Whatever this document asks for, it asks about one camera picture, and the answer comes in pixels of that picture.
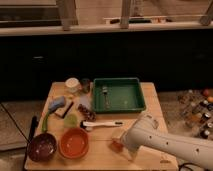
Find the red apple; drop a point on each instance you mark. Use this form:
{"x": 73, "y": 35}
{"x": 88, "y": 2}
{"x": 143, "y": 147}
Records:
{"x": 116, "y": 144}

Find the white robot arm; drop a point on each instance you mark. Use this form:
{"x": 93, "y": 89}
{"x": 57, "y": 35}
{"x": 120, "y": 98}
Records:
{"x": 144, "y": 132}

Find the metal spoon in tray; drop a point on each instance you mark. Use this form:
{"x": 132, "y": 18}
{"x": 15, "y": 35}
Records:
{"x": 105, "y": 93}

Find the green plastic tray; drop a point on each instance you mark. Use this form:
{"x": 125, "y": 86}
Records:
{"x": 124, "y": 94}

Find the dark metal cup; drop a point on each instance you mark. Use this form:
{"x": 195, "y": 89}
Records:
{"x": 85, "y": 85}

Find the white cup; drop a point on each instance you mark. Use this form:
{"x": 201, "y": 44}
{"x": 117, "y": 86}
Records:
{"x": 72, "y": 84}

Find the bunch of dark grapes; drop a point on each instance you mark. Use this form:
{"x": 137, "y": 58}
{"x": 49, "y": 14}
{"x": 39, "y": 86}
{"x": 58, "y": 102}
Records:
{"x": 88, "y": 114}

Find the black stick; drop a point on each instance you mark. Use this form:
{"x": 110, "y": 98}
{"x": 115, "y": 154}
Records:
{"x": 67, "y": 110}

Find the orange bowl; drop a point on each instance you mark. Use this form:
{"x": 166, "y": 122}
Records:
{"x": 74, "y": 143}

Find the dark purple bowl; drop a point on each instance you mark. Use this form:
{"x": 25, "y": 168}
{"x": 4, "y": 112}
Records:
{"x": 42, "y": 147}

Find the spice bottle rack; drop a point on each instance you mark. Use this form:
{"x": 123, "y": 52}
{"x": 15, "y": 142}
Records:
{"x": 195, "y": 115}

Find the white handled brush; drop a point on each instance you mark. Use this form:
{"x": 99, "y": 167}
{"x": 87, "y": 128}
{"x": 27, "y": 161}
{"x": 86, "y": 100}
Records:
{"x": 98, "y": 124}

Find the green handled utensil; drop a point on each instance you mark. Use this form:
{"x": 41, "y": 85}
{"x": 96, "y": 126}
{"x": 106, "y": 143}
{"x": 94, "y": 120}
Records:
{"x": 45, "y": 122}

